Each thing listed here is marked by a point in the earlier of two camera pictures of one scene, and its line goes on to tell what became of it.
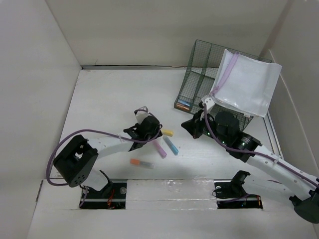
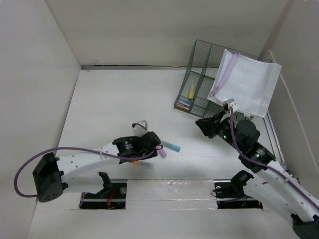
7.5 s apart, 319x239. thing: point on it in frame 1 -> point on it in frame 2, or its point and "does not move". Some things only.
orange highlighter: x=183 y=106 does not move
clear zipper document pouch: x=228 y=88 does not move
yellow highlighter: x=168 y=132 -> x=192 y=89
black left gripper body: x=151 y=136 -> x=146 y=153
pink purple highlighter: x=162 y=152 does not move
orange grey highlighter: x=142 y=163 does not move
